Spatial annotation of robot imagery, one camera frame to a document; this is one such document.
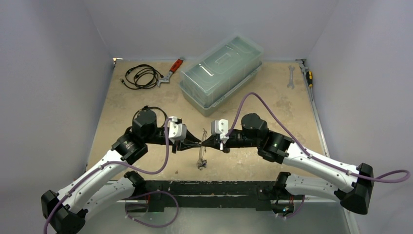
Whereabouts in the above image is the black looped cable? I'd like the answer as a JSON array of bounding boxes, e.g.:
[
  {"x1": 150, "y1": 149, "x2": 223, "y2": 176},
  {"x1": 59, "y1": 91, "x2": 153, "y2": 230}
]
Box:
[{"x1": 131, "y1": 105, "x2": 169, "y2": 127}]

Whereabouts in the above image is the coiled black cable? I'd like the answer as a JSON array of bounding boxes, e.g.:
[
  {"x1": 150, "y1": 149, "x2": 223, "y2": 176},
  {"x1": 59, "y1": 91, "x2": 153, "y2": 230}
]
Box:
[{"x1": 121, "y1": 64, "x2": 164, "y2": 90}]

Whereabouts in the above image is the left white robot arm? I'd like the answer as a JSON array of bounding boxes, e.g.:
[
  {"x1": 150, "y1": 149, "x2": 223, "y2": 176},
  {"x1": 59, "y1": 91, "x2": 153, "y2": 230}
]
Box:
[{"x1": 41, "y1": 106, "x2": 201, "y2": 234}]

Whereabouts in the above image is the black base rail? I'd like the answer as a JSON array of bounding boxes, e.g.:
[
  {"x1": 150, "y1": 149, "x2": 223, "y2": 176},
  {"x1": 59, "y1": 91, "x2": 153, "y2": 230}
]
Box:
[{"x1": 134, "y1": 180, "x2": 289, "y2": 211}]

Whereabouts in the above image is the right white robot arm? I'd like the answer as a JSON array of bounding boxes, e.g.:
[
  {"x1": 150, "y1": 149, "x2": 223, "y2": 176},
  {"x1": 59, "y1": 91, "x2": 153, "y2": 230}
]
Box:
[{"x1": 201, "y1": 113, "x2": 374, "y2": 215}]

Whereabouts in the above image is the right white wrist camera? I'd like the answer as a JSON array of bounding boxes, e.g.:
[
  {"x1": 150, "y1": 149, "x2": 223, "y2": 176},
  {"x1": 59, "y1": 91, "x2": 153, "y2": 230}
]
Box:
[{"x1": 211, "y1": 119, "x2": 229, "y2": 143}]

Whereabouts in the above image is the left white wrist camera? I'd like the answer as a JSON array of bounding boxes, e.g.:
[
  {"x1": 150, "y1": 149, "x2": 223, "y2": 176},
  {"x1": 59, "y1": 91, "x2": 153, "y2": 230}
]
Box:
[{"x1": 168, "y1": 116, "x2": 187, "y2": 143}]

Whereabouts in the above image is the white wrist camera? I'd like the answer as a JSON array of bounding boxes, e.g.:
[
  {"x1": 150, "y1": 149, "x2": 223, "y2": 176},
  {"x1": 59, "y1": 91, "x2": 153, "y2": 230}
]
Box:
[
  {"x1": 168, "y1": 116, "x2": 187, "y2": 143},
  {"x1": 211, "y1": 119, "x2": 229, "y2": 143}
]

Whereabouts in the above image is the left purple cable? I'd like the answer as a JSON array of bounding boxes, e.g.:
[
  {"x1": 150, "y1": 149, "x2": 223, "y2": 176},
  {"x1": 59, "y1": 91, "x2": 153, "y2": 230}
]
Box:
[{"x1": 43, "y1": 117, "x2": 173, "y2": 234}]

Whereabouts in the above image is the clear plastic storage box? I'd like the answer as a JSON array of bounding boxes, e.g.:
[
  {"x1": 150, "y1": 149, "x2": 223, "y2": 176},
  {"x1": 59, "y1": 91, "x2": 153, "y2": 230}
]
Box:
[{"x1": 179, "y1": 35, "x2": 263, "y2": 117}]

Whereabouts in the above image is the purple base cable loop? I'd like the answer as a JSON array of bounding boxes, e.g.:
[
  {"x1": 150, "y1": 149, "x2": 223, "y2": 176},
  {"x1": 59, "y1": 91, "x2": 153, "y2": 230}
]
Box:
[{"x1": 124, "y1": 189, "x2": 180, "y2": 228}]

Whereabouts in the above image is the red handled adjustable wrench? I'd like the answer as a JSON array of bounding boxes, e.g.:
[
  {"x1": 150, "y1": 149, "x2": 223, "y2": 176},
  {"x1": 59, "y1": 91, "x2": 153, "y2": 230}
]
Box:
[{"x1": 156, "y1": 57, "x2": 185, "y2": 87}]

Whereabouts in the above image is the silver open-end spanner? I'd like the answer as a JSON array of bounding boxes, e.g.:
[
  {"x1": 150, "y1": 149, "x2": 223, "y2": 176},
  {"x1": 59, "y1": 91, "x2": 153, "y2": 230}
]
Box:
[{"x1": 287, "y1": 65, "x2": 295, "y2": 89}]

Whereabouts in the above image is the yellow black screwdriver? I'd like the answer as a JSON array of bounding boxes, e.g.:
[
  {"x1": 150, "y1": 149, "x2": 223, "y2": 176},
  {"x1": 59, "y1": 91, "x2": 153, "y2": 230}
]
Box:
[{"x1": 306, "y1": 71, "x2": 314, "y2": 101}]

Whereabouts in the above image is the white oval keyring holder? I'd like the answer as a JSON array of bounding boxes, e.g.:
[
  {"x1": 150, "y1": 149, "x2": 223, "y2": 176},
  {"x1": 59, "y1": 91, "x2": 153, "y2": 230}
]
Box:
[{"x1": 196, "y1": 129, "x2": 207, "y2": 170}]

